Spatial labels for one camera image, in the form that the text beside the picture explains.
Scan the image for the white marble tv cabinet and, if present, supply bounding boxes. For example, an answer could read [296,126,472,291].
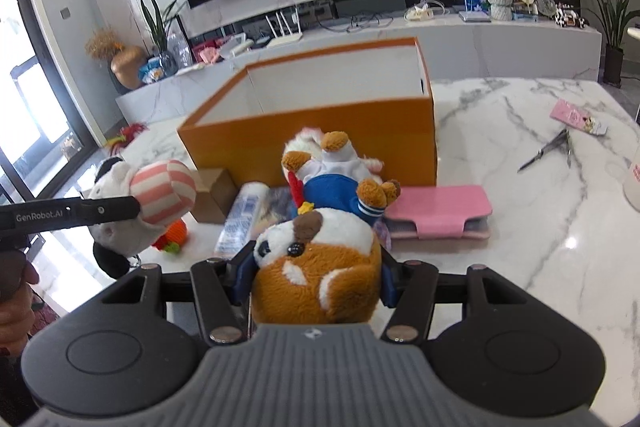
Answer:
[117,16,602,124]

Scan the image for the metal scissors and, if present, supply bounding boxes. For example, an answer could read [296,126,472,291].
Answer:
[518,128,573,172]

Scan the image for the gold round vase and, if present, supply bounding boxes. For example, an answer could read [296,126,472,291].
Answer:
[111,46,146,90]

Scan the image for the pink card packet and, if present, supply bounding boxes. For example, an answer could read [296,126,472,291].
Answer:
[550,100,608,136]

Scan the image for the red green feather toy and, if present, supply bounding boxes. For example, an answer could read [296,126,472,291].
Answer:
[105,122,148,156]

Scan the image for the large orange storage box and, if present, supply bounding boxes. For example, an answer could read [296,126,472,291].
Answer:
[178,37,437,186]

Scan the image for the dark illustrated book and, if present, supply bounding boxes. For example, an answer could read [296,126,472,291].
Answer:
[254,186,297,234]

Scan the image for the pink phone case wallet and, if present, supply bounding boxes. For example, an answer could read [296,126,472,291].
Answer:
[384,185,492,241]

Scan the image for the green potted plant right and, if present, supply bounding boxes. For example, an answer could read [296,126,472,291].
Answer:
[588,0,639,88]

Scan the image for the small brown cardboard box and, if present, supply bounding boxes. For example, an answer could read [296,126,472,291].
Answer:
[191,169,239,225]

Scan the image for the person's left hand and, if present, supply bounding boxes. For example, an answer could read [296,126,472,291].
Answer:
[0,261,39,357]

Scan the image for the brown white plush dog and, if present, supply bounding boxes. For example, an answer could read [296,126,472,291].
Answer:
[252,131,401,325]

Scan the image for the white wifi router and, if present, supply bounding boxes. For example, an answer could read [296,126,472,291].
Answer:
[266,8,303,48]

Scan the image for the white woven basket stack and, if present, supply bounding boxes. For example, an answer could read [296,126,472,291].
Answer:
[487,0,513,22]

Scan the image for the orange crochet carrot toy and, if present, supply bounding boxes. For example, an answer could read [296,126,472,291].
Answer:
[152,219,189,254]

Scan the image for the white plush with striped hat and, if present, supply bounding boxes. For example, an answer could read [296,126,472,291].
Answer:
[87,157,196,280]

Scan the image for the white tube with blue label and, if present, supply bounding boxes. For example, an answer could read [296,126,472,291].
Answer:
[215,182,269,259]

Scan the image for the green potted plant left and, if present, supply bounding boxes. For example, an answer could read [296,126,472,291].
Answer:
[140,0,186,77]

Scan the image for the green potted plant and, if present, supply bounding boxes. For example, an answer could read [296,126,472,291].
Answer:
[140,0,186,77]
[588,0,639,88]

